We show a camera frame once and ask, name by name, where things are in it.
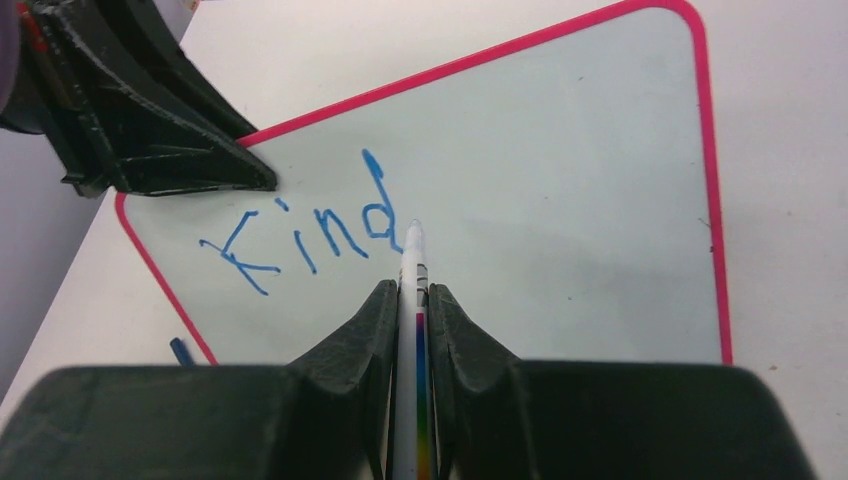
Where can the blue marker cap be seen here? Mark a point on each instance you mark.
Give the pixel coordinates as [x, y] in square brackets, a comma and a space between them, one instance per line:
[181, 352]

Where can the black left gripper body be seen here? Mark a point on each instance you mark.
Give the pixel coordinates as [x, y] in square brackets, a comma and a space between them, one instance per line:
[20, 79]

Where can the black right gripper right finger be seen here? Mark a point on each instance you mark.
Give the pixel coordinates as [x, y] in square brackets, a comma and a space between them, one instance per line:
[503, 417]

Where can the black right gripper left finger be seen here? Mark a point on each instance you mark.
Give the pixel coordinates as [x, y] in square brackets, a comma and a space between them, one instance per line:
[320, 417]

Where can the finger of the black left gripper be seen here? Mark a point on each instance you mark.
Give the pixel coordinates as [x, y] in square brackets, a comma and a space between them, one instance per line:
[124, 108]

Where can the pink framed whiteboard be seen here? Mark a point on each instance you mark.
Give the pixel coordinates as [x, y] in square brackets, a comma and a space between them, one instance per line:
[566, 182]

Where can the white blue whiteboard marker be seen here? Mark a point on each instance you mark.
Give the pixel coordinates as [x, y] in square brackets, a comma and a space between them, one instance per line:
[412, 451]

